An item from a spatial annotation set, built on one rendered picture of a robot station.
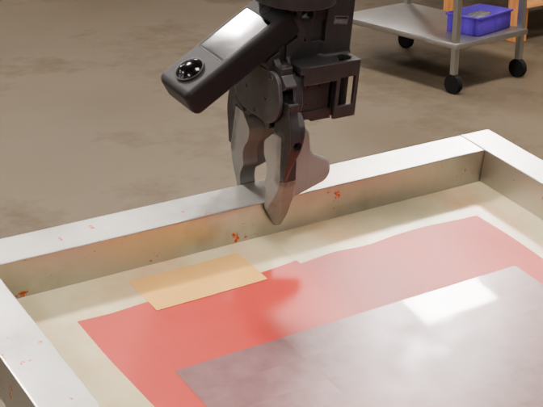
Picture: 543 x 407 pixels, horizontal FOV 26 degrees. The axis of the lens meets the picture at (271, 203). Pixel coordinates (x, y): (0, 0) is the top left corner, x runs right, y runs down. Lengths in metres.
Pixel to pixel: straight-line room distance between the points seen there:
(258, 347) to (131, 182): 3.45
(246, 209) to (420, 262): 0.16
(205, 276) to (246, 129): 0.14
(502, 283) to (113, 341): 0.34
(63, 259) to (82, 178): 3.46
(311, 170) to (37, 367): 0.33
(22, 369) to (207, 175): 3.59
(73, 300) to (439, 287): 0.30
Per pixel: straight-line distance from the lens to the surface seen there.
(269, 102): 0.98
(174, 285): 0.97
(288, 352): 0.90
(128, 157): 4.60
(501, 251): 1.07
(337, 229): 1.07
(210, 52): 0.97
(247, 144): 1.04
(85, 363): 0.88
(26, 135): 4.94
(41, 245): 0.95
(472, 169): 1.18
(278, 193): 1.01
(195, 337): 0.91
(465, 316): 0.97
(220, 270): 0.99
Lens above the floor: 1.51
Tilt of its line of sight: 21 degrees down
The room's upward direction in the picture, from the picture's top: straight up
